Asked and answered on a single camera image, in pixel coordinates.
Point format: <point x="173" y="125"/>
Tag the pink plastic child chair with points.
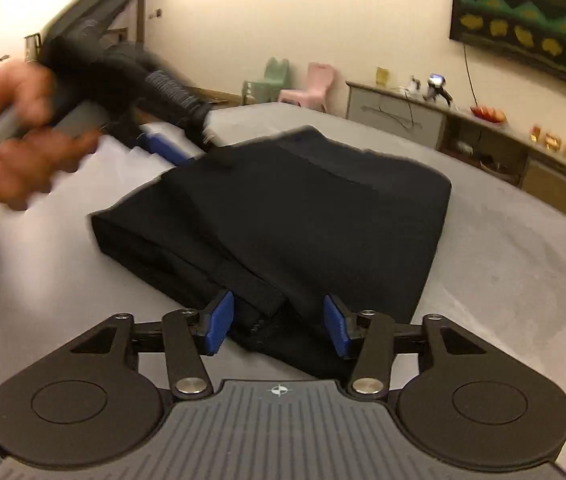
<point x="320" y="78"/>

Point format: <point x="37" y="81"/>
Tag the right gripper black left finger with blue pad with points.
<point x="184" y="336"/>

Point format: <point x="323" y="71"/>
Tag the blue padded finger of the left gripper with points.
<point x="167" y="142"/>

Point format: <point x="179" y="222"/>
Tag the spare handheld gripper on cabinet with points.
<point x="436" y="88"/>

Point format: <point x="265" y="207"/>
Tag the yellow cup on cabinet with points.
<point x="382" y="76"/>

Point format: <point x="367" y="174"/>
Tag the long low sideboard cabinet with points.
<point x="497" y="149"/>

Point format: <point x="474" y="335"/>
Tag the gold ornaments on cabinet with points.
<point x="550" y="141"/>

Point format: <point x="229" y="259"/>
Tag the green plastic child chair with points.
<point x="276" y="77"/>

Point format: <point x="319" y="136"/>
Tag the red fruit plate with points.
<point x="489" y="114"/>

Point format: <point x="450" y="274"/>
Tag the person's left hand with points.
<point x="29" y="163"/>

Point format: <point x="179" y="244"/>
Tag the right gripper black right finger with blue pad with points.
<point x="367" y="343"/>

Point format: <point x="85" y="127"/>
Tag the black garment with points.
<point x="282" y="223"/>

